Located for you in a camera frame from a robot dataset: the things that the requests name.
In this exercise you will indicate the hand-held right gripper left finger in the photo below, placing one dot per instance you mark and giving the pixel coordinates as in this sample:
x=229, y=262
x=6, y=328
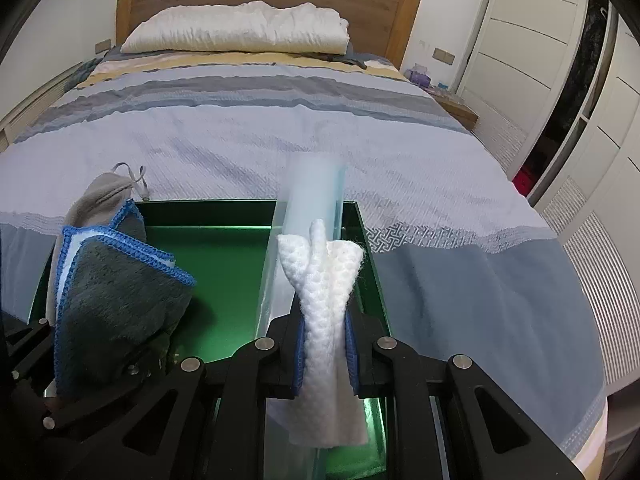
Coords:
x=295, y=360

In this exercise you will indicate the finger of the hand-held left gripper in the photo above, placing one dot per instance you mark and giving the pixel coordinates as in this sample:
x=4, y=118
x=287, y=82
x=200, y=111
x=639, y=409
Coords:
x=25, y=360
x=100, y=405

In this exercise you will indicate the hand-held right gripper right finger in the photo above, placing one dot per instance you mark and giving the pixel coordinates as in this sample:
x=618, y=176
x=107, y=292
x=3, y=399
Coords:
x=355, y=360

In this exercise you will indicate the white textured cloth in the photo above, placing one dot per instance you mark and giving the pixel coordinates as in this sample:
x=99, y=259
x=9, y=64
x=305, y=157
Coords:
x=325, y=310

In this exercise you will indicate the grey towel with blue edge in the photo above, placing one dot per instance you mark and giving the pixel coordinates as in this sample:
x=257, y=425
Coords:
x=115, y=305

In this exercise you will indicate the green tray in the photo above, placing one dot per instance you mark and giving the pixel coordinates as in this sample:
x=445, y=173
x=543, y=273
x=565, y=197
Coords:
x=220, y=280

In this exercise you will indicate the clear blue toothbrush case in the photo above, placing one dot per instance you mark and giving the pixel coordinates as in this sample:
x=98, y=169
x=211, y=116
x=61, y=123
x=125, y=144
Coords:
x=312, y=190

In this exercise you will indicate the bed with striped bedspread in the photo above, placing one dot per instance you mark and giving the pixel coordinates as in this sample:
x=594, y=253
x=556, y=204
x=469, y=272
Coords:
x=250, y=125

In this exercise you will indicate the red item in wardrobe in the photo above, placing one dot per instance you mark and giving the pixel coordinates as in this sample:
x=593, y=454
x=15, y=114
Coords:
x=524, y=182

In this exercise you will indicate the wooden nightstand with jars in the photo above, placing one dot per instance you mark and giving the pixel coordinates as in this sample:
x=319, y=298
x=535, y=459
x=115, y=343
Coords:
x=457, y=110

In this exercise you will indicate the teal knitted blanket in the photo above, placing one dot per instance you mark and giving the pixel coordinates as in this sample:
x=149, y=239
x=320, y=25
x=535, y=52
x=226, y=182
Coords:
x=90, y=67

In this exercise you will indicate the white pillow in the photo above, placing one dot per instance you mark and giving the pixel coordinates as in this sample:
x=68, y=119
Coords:
x=235, y=27

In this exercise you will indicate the white wardrobe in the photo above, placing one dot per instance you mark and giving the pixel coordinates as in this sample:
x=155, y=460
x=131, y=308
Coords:
x=525, y=60

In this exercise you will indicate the dark hanging clothes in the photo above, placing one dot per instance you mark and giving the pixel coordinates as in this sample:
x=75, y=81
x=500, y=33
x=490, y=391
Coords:
x=585, y=60

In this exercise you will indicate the wall switch plate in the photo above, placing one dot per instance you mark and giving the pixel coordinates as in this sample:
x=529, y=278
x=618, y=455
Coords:
x=443, y=56
x=102, y=46

